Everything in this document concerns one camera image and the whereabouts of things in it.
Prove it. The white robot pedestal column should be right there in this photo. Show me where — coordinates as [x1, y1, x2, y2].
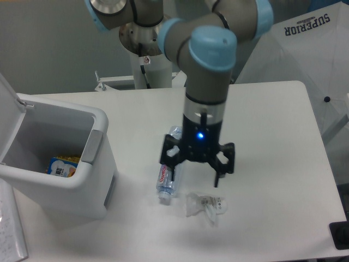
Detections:
[130, 53, 172, 90]

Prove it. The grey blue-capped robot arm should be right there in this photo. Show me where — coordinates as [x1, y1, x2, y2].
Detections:
[85, 1, 274, 181]

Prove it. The crumpled clear plastic wrapper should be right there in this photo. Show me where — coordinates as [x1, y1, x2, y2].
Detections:
[185, 192, 228, 223]

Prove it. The crushed clear plastic bottle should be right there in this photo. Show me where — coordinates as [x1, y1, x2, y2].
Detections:
[156, 126, 183, 205]

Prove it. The metallic box at left edge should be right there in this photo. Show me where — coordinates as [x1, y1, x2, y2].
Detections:
[1, 179, 28, 261]

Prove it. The black cable on pedestal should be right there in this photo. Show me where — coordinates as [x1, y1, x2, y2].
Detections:
[137, 42, 152, 90]

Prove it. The blue yellow snack package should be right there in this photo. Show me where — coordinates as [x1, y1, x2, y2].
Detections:
[46, 156, 80, 178]

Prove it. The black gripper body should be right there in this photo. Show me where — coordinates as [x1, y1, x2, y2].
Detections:
[179, 115, 222, 163]

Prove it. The white push-lid trash can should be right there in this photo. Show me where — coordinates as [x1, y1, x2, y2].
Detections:
[1, 78, 117, 219]

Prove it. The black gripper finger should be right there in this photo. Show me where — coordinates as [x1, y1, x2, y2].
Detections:
[214, 142, 235, 188]
[160, 134, 185, 181]

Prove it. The white umbrella with lettering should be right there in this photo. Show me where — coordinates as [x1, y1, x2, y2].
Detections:
[236, 2, 348, 133]

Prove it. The black device at table edge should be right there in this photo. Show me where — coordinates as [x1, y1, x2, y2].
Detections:
[329, 221, 348, 250]

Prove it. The white metal base frame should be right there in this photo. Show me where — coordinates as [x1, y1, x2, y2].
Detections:
[94, 71, 187, 92]

